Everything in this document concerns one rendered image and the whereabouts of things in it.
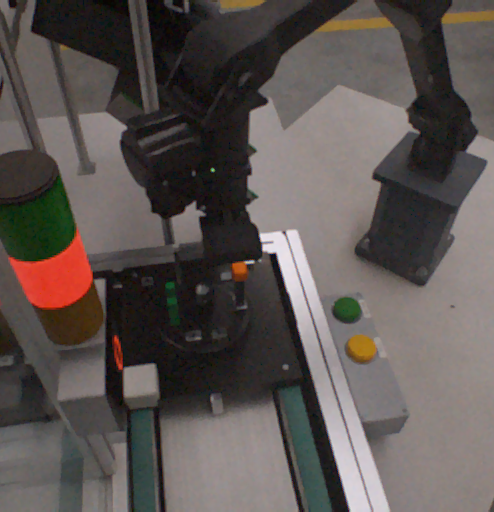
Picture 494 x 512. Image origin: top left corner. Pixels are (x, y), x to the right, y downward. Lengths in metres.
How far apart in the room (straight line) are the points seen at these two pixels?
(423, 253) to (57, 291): 0.73
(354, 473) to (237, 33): 0.52
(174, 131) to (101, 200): 0.67
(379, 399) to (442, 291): 0.33
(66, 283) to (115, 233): 0.71
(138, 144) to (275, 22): 0.17
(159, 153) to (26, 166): 0.17
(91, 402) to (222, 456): 0.34
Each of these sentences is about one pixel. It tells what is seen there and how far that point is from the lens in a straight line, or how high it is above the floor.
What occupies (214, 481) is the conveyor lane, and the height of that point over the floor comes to 0.92.
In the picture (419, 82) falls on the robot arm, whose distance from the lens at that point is 0.79.
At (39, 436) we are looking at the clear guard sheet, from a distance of 0.45.
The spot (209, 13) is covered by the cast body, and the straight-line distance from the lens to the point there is 0.95.
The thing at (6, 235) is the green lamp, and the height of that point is 1.39.
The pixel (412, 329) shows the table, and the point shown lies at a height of 0.86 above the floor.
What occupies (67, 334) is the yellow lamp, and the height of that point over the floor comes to 1.28.
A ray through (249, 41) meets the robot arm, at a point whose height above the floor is 1.40.
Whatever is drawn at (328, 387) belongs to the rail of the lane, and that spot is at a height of 0.96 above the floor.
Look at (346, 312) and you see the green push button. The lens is 0.82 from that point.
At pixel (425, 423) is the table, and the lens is 0.88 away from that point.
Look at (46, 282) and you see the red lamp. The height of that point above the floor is 1.34.
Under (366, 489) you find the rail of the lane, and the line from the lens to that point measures 0.72.
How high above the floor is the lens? 1.62
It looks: 48 degrees down
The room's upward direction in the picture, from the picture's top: straight up
